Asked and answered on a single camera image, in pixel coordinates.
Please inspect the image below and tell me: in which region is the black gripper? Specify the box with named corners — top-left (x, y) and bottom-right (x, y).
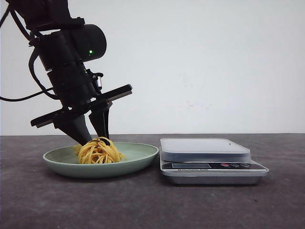
top-left (31, 63), bottom-right (132, 145)

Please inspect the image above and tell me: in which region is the yellow vermicelli noodle bundle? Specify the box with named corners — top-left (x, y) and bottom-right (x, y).
top-left (72, 137), bottom-right (127, 164)

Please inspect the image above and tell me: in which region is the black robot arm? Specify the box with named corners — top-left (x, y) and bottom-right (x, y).
top-left (7, 0), bottom-right (132, 145)

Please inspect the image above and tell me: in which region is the light green round plate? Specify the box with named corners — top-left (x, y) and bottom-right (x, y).
top-left (43, 143), bottom-right (159, 178)

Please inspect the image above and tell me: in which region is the silver digital kitchen scale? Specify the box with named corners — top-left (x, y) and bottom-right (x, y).
top-left (160, 138), bottom-right (269, 185)

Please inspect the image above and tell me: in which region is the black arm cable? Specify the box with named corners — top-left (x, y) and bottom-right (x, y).
top-left (0, 0), bottom-right (58, 102)

